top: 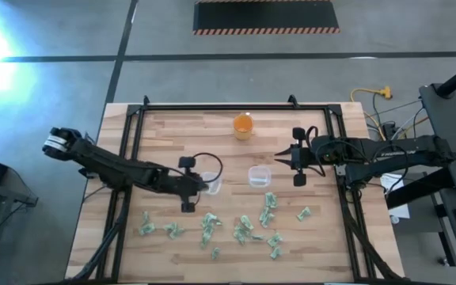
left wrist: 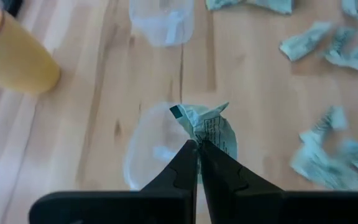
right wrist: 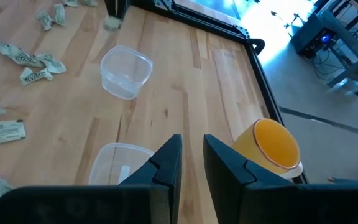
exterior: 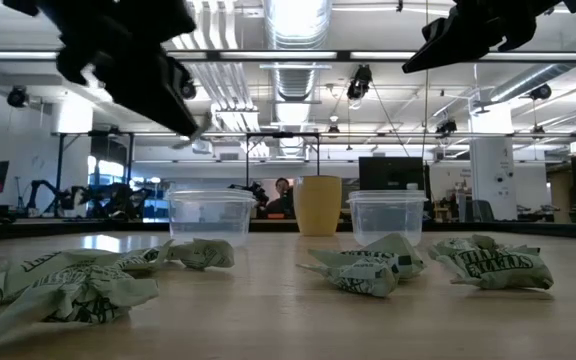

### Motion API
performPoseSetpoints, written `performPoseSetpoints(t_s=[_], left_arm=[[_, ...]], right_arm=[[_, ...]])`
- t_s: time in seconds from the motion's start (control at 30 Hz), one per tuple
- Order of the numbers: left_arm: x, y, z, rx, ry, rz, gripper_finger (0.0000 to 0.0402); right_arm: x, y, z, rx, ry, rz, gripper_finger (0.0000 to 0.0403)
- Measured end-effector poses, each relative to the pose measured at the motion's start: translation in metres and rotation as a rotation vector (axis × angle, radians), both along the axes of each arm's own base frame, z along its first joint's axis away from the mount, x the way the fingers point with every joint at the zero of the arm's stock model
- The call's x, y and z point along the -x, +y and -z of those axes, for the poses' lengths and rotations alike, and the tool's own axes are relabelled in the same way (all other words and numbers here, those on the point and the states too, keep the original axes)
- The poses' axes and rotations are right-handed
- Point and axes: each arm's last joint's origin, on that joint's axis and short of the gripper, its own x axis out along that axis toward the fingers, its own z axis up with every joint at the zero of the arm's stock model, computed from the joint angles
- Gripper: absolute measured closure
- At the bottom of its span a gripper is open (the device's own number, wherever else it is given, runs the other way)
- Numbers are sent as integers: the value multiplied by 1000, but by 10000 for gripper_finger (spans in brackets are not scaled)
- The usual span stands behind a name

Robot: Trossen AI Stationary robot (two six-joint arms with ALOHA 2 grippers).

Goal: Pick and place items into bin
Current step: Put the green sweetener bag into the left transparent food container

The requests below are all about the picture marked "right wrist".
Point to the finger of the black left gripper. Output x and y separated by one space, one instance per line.
123 7
110 7

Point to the yellow ceramic mug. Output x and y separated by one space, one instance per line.
269 146

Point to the black frame corner foot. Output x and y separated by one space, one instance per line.
258 42

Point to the black computer with blue light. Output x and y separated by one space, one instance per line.
309 40

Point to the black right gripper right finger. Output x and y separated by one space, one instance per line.
244 199

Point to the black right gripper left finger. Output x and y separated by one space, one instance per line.
154 199

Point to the clear plastic food container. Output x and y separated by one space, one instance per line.
110 165
126 81

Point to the black aluminium table frame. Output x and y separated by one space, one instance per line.
197 20

